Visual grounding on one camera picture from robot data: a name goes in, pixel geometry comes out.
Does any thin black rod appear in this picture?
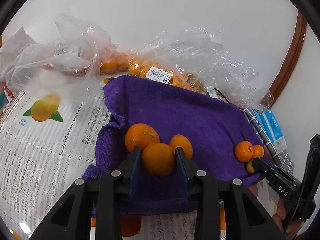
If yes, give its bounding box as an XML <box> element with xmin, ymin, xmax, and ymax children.
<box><xmin>214</xmin><ymin>87</ymin><xmax>235</xmax><ymax>104</ymax></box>

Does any clear bag of mandarins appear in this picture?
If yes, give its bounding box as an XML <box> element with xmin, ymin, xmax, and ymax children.
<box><xmin>100</xmin><ymin>52</ymin><xmax>198</xmax><ymax>92</ymax></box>

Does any fruit-print lace tablecloth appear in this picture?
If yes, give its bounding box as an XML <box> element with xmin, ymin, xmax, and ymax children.
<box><xmin>0</xmin><ymin>77</ymin><xmax>283</xmax><ymax>240</ymax></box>

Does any blue white tissue pack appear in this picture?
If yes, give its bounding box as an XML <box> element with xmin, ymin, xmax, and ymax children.
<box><xmin>259</xmin><ymin>109</ymin><xmax>287</xmax><ymax>153</ymax></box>

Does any person's right hand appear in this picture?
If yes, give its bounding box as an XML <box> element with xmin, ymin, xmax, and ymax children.
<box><xmin>274</xmin><ymin>197</ymin><xmax>304</xmax><ymax>234</ymax></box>

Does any white plastic bag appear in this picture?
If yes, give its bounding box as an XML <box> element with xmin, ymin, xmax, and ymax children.
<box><xmin>0</xmin><ymin>26</ymin><xmax>38</xmax><ymax>90</ymax></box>

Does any small mandarin with stem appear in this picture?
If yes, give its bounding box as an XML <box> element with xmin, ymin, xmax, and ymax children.
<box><xmin>234</xmin><ymin>141</ymin><xmax>254</xmax><ymax>162</ymax></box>

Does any grey checked cloth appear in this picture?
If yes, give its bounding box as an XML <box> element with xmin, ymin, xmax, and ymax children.
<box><xmin>242</xmin><ymin>107</ymin><xmax>294</xmax><ymax>172</ymax></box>

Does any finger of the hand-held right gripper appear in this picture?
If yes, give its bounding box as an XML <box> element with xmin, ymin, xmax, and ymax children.
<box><xmin>261</xmin><ymin>159</ymin><xmax>303</xmax><ymax>190</ymax></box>
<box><xmin>252</xmin><ymin>158</ymin><xmax>300</xmax><ymax>205</ymax></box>

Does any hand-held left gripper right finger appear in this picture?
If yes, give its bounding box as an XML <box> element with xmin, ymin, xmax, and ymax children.
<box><xmin>174</xmin><ymin>147</ymin><xmax>287</xmax><ymax>240</ymax></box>

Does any white red teal packet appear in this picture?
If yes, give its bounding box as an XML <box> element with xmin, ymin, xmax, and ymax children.
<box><xmin>0</xmin><ymin>85</ymin><xmax>15</xmax><ymax>110</ymax></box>

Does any brown wooden door frame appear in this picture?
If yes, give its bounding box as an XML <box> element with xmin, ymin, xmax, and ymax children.
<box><xmin>269</xmin><ymin>11</ymin><xmax>308</xmax><ymax>105</ymax></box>

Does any large crumpled clear bag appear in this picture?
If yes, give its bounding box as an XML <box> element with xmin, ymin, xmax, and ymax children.
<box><xmin>140</xmin><ymin>26</ymin><xmax>274</xmax><ymax>110</ymax></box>

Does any purple towel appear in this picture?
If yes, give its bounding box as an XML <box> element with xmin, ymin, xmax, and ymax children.
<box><xmin>82</xmin><ymin>74</ymin><xmax>269</xmax><ymax>217</ymax></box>

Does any tiny round mandarin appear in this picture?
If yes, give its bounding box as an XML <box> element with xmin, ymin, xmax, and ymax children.
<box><xmin>252</xmin><ymin>144</ymin><xmax>265</xmax><ymax>158</ymax></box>

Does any clear plastic bag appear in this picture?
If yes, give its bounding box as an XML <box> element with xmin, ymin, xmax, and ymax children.
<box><xmin>7</xmin><ymin>14</ymin><xmax>118</xmax><ymax>103</ymax></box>

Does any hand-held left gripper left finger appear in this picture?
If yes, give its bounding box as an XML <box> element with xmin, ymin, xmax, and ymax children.
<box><xmin>29</xmin><ymin>146</ymin><xmax>143</xmax><ymax>240</ymax></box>

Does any large round orange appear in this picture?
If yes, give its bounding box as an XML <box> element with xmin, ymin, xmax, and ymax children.
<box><xmin>141</xmin><ymin>142</ymin><xmax>175</xmax><ymax>177</ymax></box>
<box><xmin>124</xmin><ymin>123</ymin><xmax>160</xmax><ymax>153</ymax></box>

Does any medium round orange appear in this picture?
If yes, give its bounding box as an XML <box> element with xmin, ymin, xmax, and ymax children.
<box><xmin>169</xmin><ymin>134</ymin><xmax>193</xmax><ymax>160</ymax></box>

